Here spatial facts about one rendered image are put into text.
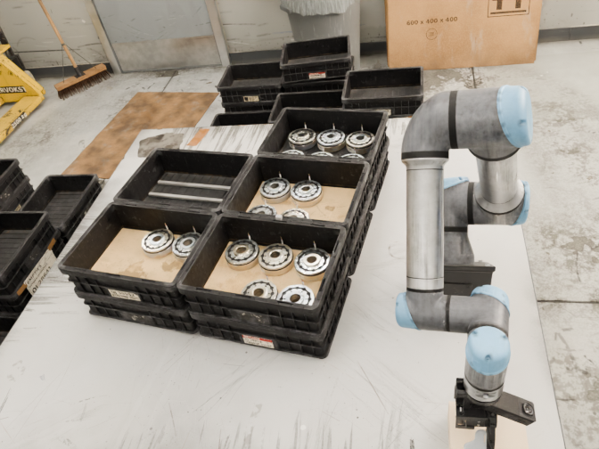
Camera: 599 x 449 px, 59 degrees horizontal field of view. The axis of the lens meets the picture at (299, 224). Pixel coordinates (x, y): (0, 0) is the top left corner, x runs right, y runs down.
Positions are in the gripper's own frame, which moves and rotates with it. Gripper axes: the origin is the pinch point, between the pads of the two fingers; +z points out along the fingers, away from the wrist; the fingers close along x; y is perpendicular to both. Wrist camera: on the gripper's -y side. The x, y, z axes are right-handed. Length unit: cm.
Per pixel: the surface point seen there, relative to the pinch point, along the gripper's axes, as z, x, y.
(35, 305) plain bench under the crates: 4, -35, 139
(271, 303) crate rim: -18, -21, 50
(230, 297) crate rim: -18, -22, 62
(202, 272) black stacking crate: -12, -36, 75
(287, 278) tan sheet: -8, -37, 51
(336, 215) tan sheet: -8, -64, 40
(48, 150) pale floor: 74, -227, 280
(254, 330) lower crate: -3, -23, 59
